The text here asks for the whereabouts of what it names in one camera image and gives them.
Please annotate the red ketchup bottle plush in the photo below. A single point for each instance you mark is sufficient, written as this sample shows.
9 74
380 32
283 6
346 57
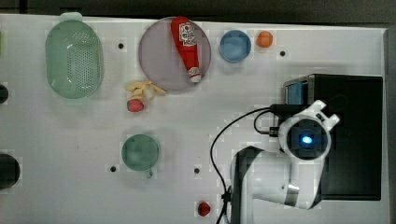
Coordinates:
185 41

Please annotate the grey round plate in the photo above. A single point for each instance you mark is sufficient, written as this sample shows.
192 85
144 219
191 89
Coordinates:
160 60

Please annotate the black toaster oven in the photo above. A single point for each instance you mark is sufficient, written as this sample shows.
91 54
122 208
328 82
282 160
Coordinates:
353 168

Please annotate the black cylinder post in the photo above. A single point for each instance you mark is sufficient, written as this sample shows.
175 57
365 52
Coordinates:
10 171

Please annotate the red tomato toy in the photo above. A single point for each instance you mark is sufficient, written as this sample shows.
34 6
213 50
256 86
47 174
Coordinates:
203 209

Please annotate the green colander basket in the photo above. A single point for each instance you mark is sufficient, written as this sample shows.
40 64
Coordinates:
74 58

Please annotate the orange ball toy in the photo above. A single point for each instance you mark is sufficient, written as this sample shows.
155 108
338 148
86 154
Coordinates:
264 39

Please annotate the yellow banana peel toy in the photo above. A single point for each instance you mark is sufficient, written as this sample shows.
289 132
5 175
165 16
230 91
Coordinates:
141 90

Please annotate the red strawberry toy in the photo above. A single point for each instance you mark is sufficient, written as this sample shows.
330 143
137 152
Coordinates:
135 105

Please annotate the green mug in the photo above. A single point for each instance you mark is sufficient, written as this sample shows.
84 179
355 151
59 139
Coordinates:
141 153

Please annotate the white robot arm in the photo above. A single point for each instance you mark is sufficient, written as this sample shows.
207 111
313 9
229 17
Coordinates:
290 176

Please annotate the blue bowl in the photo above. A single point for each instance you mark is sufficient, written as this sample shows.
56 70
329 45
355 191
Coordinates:
234 46

